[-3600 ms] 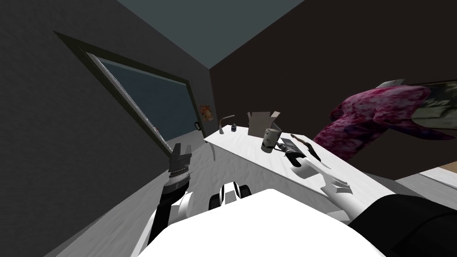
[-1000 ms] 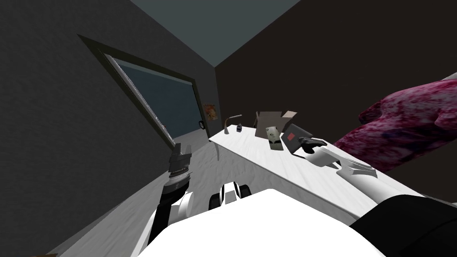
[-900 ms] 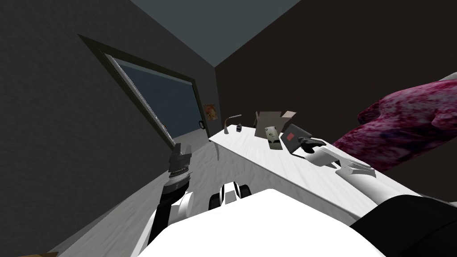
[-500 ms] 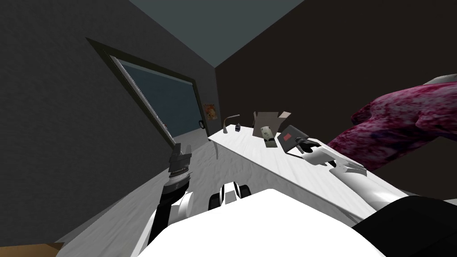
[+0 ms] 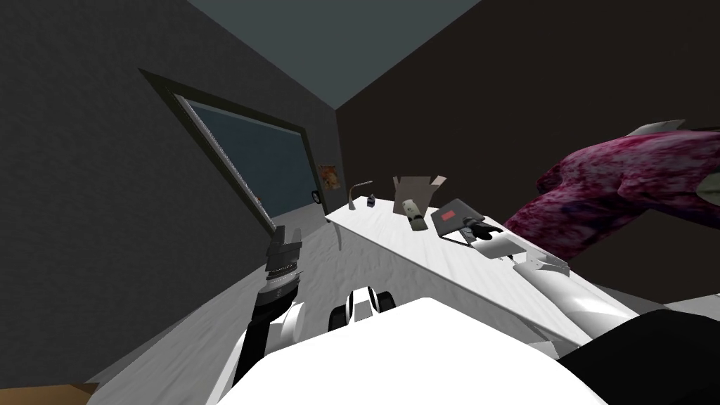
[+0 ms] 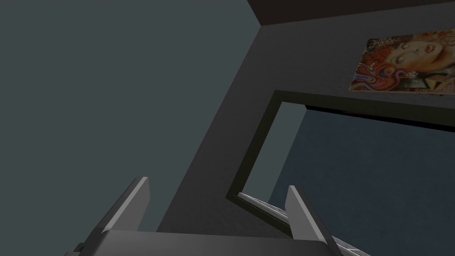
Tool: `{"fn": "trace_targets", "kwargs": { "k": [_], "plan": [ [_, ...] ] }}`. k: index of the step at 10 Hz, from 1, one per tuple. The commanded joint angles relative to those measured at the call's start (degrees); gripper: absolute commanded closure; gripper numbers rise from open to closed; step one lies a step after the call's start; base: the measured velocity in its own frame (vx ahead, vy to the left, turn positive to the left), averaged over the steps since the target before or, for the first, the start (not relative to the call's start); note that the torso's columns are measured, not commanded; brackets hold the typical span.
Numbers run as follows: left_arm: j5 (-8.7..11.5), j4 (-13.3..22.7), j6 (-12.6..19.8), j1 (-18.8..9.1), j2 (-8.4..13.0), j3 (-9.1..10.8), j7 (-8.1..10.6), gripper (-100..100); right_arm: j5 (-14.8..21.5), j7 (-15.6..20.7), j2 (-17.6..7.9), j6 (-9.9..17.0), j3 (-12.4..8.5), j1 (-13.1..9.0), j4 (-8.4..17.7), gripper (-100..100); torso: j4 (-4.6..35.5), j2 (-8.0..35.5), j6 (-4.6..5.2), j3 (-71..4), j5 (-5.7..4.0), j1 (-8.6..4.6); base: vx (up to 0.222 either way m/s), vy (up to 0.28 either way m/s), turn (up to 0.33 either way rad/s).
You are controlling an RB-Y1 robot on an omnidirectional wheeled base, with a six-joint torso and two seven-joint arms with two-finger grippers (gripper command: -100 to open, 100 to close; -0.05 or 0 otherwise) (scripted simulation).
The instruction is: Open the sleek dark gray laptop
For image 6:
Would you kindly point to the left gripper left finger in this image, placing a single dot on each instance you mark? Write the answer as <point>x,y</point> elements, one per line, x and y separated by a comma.
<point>130,208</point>

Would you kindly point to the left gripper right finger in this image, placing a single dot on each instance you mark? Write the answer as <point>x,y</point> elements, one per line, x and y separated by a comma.
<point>302,217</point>

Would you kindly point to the colourful face wall picture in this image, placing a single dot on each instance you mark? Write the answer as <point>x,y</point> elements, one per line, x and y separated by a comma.
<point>405,64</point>

